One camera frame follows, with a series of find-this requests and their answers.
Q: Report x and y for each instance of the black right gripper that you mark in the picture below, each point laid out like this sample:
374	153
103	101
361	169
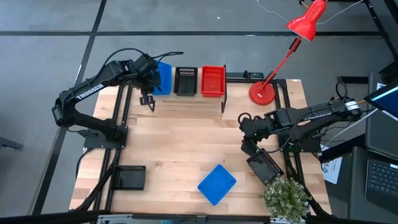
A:
256	128

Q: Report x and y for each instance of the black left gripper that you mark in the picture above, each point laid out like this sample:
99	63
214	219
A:
144	73

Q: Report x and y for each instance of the blue plastic slotted basket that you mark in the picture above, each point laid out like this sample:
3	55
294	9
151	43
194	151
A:
165	77
216	185

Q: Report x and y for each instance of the black plastic slotted basket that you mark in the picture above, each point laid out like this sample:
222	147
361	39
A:
130	178
186	82
265	168

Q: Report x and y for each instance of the red plastic slotted basket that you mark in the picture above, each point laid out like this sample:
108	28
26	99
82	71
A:
213	81

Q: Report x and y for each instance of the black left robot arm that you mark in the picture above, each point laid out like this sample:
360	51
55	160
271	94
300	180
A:
93	87

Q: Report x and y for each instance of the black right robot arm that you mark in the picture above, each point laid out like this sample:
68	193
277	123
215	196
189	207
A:
320	115

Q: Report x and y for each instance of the red desk lamp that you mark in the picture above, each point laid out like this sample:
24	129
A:
262	93

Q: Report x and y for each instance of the green potted plant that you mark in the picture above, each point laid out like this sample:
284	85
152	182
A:
284	199

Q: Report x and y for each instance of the white paper sheet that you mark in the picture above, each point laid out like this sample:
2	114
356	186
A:
332	169

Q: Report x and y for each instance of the black floor bar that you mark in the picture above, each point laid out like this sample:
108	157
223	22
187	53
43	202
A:
353	80

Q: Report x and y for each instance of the dark grey side desk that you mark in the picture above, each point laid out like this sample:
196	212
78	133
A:
381	137

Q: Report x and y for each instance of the black laptop keyboard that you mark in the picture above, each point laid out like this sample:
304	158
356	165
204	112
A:
384	179

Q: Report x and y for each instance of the monitor with blue screen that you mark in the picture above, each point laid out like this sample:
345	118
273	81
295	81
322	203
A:
388	99

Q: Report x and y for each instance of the black aluminium rig frame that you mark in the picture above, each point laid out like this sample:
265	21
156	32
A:
234	77

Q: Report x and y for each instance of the black device on frame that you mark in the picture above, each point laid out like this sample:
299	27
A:
256	75

